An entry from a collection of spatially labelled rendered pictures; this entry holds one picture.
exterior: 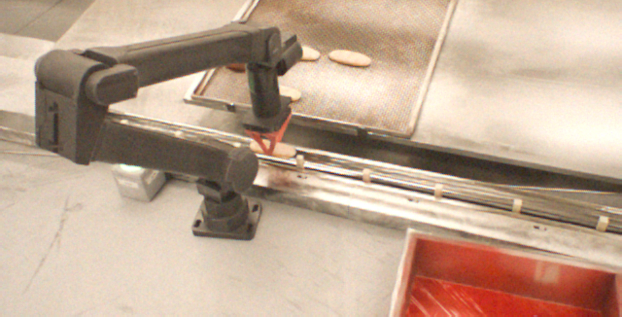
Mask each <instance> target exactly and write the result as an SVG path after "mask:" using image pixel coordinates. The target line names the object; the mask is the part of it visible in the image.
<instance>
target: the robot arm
mask: <svg viewBox="0 0 622 317"><path fill-rule="evenodd" d="M302 57H303V49H302V46H301V45H300V43H299V42H298V41H297V37H296V34H294V33H291V32H287V31H284V30H280V28H278V27H274V26H270V25H266V24H262V23H259V22H255V21H251V20H247V19H239V20H234V21H232V22H231V23H227V24H224V25H223V26H221V27H218V28H214V29H209V30H203V31H198V32H192V33H188V34H183V35H178V36H172V37H167V38H161V39H156V40H152V41H146V42H141V43H135V44H130V45H124V46H117V47H98V48H86V49H85V50H81V49H78V48H74V49H68V50H63V49H54V50H51V51H49V52H47V53H44V54H42V55H40V56H39V57H38V58H37V60H36V62H35V64H34V75H35V78H36V81H35V145H36V147H38V148H41V149H45V150H47V151H49V152H51V153H54V154H57V155H59V156H60V157H62V158H65V159H68V160H70V161H72V162H75V163H76V164H82V165H89V164H90V163H91V162H96V161H100V162H108V163H118V164H124V165H130V166H137V167H142V168H148V169H153V170H160V171H166V172H172V173H179V174H185V175H190V176H196V177H198V179H197V180H196V188H197V191H198V194H200V195H202V196H203V200H202V201H201V204H200V206H199V207H198V210H197V212H196V214H195V217H194V222H193V224H192V226H191V229H192V232H193V236H199V237H210V238H221V239H232V240H242V241H251V240H253V239H254V237H255V234H256V230H257V227H258V224H259V219H260V215H261V212H262V207H261V204H260V203H259V202H253V201H247V199H246V198H245V197H244V195H243V193H244V192H245V191H247V190H248V189H249V188H250V187H251V186H252V185H253V183H254V182H255V179H256V177H257V175H258V171H259V159H258V157H257V155H256V154H254V153H252V152H251V151H249V150H246V149H243V148H241V147H236V146H233V145H230V144H228V143H226V142H223V141H221V140H218V139H215V138H213V137H210V136H204V137H202V138H200V139H199V140H198V141H194V140H190V139H187V138H183V137H179V136H175V135H171V134H167V133H163V132H159V131H156V130H150V129H146V128H143V127H139V126H135V125H132V124H128V123H121V122H117V121H113V120H109V119H107V118H106V116H107V113H108V112H109V109H110V106H111V105H114V104H117V103H121V102H124V101H127V100H130V99H133V98H136V96H137V92H138V89H139V88H144V87H148V86H152V85H155V84H159V83H163V82H167V81H170V80H174V79H178V78H182V77H185V76H188V75H191V74H195V73H202V72H206V71H210V70H214V69H217V68H221V67H225V66H228V65H233V64H244V63H245V71H246V77H247V83H248V89H249V94H250V100H251V106H252V107H251V109H250V110H249V111H248V113H247V114H246V116H245V117H244V118H243V121H242V124H243V127H244V129H245V132H246V133H247V134H248V135H249V136H250V137H251V138H252V139H253V140H254V141H255V142H257V143H258V145H259V146H260V148H261V149H262V150H263V152H264V153H265V154H266V155H269V156H272V155H273V152H274V150H275V147H276V144H277V142H278V143H280V142H281V140H282V137H283V135H284V132H285V130H286V125H287V123H288V122H289V119H290V117H291V115H292V109H291V108H289V107H288V106H289V105H290V103H292V98H291V97H290V96H286V95H283V94H281V92H280V85H279V78H278V77H283V76H285V74H286V73H287V72H288V71H289V70H290V69H291V68H292V67H294V66H295V65H296V64H297V63H298V62H299V61H300V60H301V59H302ZM259 134H260V135H264V136H266V137H267V138H268V139H270V140H271V141H270V146H269V149H267V148H266V146H265V144H264V143H263V141H262V140H261V138H260V136H259Z"/></svg>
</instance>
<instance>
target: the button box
mask: <svg viewBox="0 0 622 317"><path fill-rule="evenodd" d="M111 170H112V173H113V176H114V178H115V181H116V183H117V186H118V189H119V191H120V194H121V196H124V197H128V198H132V199H135V200H139V201H143V202H147V203H149V202H150V201H151V200H152V199H153V197H154V196H155V195H156V193H157V192H158V191H159V189H160V188H161V187H162V186H163V184H164V183H165V182H166V180H169V181H171V177H170V174H169V172H166V171H160V170H153V169H148V168H142V167H140V168H138V169H136V170H126V169H124V168H122V167H121V165H120V164H118V163H116V164H115V165H114V166H113V167H112V168H111Z"/></svg>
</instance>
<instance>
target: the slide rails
mask: <svg viewBox="0 0 622 317"><path fill-rule="evenodd" d="M106 118H107V119H109V120H113V121H117V122H121V121H122V120H128V122H129V124H132V125H135V126H139V127H143V128H146V129H150V130H156V131H159V132H163V133H167V134H171V135H175V133H176V132H177V131H178V130H180V131H183V133H184V137H185V138H187V139H190V140H194V141H198V140H199V139H200V138H202V137H204V136H209V135H204V134H199V133H195V132H190V131H185V130H181V129H176V128H171V127H166V126H161V125H156V124H152V123H143V122H138V121H134V120H130V119H125V118H120V117H115V116H110V115H107V116H106ZM210 137H213V138H215V139H218V140H221V141H223V142H226V143H228V144H230V145H233V146H234V144H235V143H241V144H242V148H243V149H246V150H249V151H251V152H252V153H254V154H257V155H262V156H266V157H270V156H267V155H263V154H259V153H256V152H254V151H253V150H251V148H250V144H246V143H242V142H238V141H233V140H228V139H223V138H219V137H214V136H210ZM297 156H302V157H303V160H304V163H307V164H312V165H317V166H321V167H325V168H329V169H334V170H339V171H344V172H348V173H353V174H358V175H363V171H364V169H365V168H367V169H370V177H371V178H375V179H380V180H385V181H390V182H395V183H400V184H403V185H408V186H413V187H417V188H422V189H427V190H431V191H434V188H435V184H436V183H437V184H442V185H443V190H442V192H443V193H446V194H454V195H458V196H463V197H468V198H472V199H477V200H482V201H486V202H491V203H496V204H500V205H505V206H510V207H513V204H514V199H518V200H522V206H521V209H524V210H529V211H534V212H537V213H542V214H547V215H552V216H557V217H563V218H570V219H575V220H579V221H584V222H589V223H593V224H597V223H598V221H599V219H600V217H604V218H607V226H608V227H613V228H618V229H622V220H620V219H615V218H610V217H606V216H601V215H596V214H592V213H587V212H582V211H577V210H572V209H568V208H563V207H558V206H554V205H549V204H544V203H539V202H534V201H529V200H525V199H520V198H515V197H510V196H505V195H501V194H492V193H487V192H482V191H478V190H473V189H469V188H464V187H459V186H454V185H449V184H444V183H439V182H435V181H430V180H425V179H420V178H416V177H412V176H407V175H402V174H397V173H393V172H388V171H383V170H378V169H373V168H369V167H364V166H359V165H354V164H350V163H340V162H335V161H330V160H327V159H322V158H313V157H308V156H304V155H299V154H294V156H293V157H291V158H276V157H271V158H276V159H284V160H288V161H292V162H295V159H296V157H297ZM259 163H266V164H271V165H275V166H280V167H285V168H288V169H292V170H297V171H302V172H306V173H311V174H316V175H320V176H325V177H329V178H333V179H337V180H342V181H347V182H351V183H356V184H361V185H366V186H370V187H373V188H378V189H383V190H387V191H392V192H397V193H401V194H410V195H415V196H418V197H422V198H427V199H431V200H436V201H441V202H446V203H450V204H455V205H460V206H463V207H468V208H472V209H479V210H486V211H491V212H496V213H500V214H504V215H509V216H513V217H518V218H523V219H528V220H532V221H537V222H542V223H545V224H550V225H555V226H560V227H563V228H568V229H576V230H581V231H586V232H591V233H594V234H599V235H604V236H609V237H613V238H618V239H622V235H621V234H616V233H611V232H607V231H602V230H597V229H589V228H585V227H580V226H575V225H571V224H566V223H561V222H557V221H552V220H548V219H543V218H539V217H534V216H530V215H525V214H520V213H515V212H506V211H501V210H497V209H493V208H488V207H483V206H478V205H473V204H469V203H465V202H460V201H456V200H452V199H447V198H442V197H437V196H433V195H428V194H419V193H415V192H411V191H407V190H402V189H397V188H393V187H388V186H383V185H378V184H374V183H369V182H366V181H361V180H356V179H352V178H347V177H342V176H337V175H333V174H328V173H325V172H320V171H316V170H311V169H306V168H301V167H297V166H292V165H287V164H284V163H275V162H270V161H265V160H260V159H259Z"/></svg>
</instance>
